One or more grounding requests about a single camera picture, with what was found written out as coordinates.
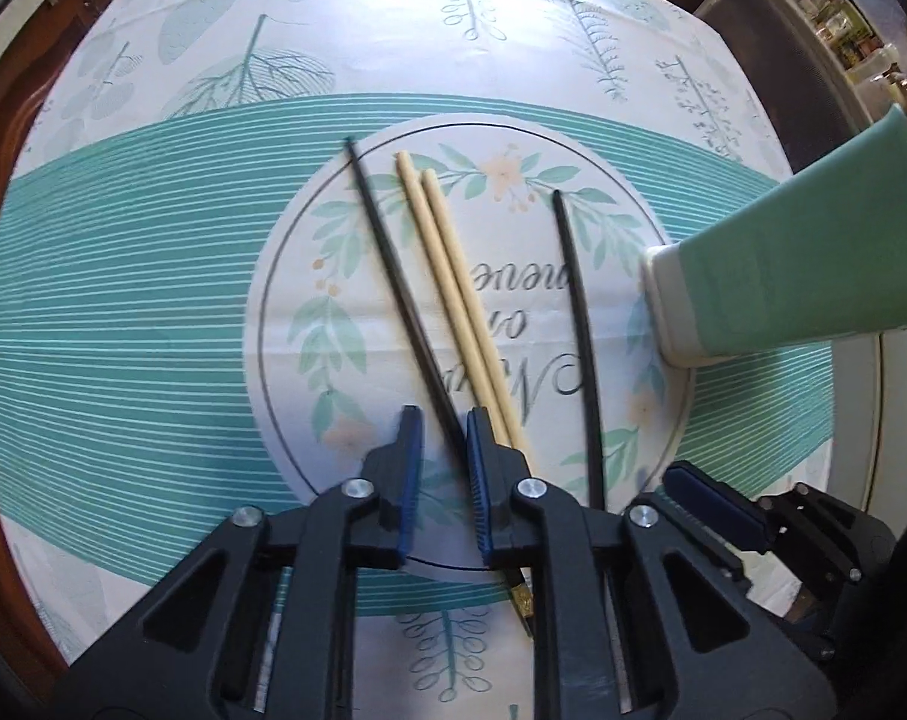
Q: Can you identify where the bamboo chopstick red end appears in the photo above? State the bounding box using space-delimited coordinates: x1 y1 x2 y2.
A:
395 151 513 449
421 169 531 458

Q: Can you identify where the black chopstick gold band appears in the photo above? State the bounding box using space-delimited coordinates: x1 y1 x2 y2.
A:
344 138 535 639

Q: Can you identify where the green utensil holder box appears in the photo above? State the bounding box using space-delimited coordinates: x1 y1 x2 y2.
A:
642 107 907 367

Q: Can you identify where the leaf patterned teal tablecloth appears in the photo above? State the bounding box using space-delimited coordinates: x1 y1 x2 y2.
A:
0 0 837 720

